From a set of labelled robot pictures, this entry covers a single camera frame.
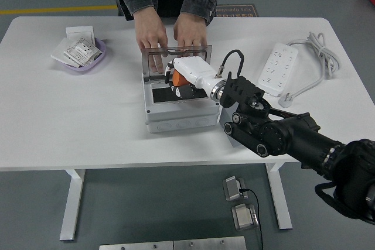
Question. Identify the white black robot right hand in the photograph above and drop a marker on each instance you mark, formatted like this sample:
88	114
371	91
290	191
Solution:
190	68

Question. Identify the person's left hand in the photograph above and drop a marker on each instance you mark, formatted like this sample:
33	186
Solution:
190	33

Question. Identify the person's right hand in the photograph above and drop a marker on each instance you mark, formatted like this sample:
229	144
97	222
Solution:
150	33

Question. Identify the orange cylinder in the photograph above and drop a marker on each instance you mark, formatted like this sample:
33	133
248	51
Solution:
178	78

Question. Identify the transparent hinged box lid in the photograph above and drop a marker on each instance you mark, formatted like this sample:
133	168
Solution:
144	62

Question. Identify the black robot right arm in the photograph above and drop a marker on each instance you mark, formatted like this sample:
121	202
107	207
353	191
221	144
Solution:
281	136

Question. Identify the grey plastic electrical box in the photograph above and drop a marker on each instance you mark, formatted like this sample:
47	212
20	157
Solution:
181	115

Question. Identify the grey cube with round hole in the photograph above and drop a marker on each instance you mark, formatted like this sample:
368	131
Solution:
222	116

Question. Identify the brown floor sign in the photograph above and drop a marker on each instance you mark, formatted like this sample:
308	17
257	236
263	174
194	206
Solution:
237	10

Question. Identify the purple plastic tray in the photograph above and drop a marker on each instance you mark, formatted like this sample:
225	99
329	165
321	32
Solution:
85	69

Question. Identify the white power strip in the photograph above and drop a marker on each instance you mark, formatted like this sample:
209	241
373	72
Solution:
278	65

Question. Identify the plain white panel plate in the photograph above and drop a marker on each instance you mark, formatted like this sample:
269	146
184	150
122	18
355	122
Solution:
58	54

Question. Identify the silver foot pedal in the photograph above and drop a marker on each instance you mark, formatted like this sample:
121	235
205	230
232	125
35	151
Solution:
233	188
243	217

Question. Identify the white table leg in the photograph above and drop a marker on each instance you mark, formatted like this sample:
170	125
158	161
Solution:
71	203
279	203

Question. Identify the grey metal plate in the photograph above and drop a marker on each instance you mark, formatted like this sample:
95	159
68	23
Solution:
134	246
211	244

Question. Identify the white wall switch plate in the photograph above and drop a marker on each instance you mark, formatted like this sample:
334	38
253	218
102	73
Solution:
79	31

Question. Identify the printed wall socket panel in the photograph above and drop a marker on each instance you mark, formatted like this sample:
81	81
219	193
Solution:
80	51

